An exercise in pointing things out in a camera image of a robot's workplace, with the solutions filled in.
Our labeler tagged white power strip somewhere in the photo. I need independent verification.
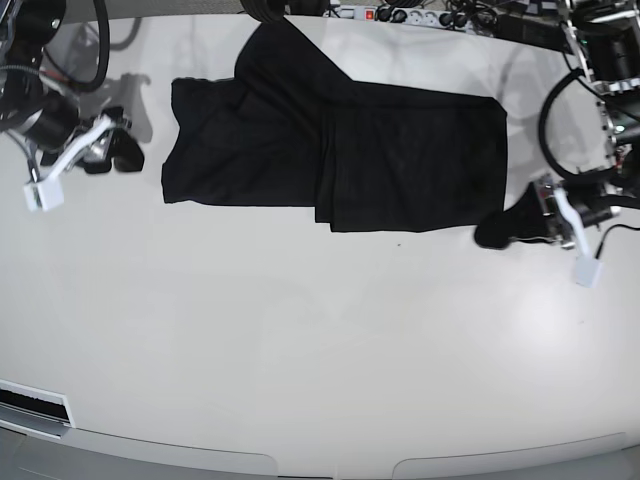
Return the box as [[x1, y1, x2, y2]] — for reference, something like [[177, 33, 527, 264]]
[[323, 1, 498, 35]]

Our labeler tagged black t-shirt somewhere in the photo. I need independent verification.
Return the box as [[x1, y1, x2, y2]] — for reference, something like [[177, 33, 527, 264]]
[[161, 20, 508, 233]]

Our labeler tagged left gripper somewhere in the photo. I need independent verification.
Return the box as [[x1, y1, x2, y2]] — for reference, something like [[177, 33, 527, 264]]
[[474, 174, 575, 250]]

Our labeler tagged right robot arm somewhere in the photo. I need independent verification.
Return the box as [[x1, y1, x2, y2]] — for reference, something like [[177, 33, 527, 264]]
[[1, 1, 145, 183]]

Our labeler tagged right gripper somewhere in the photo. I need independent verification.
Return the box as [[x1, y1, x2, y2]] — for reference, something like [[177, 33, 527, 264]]
[[69, 107, 145, 175]]

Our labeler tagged black power adapter box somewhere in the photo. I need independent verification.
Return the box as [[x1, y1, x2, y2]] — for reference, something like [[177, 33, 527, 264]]
[[494, 15, 567, 52]]

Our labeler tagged grey slotted table fixture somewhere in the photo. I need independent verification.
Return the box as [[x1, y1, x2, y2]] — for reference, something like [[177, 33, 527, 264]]
[[1, 380, 76, 440]]

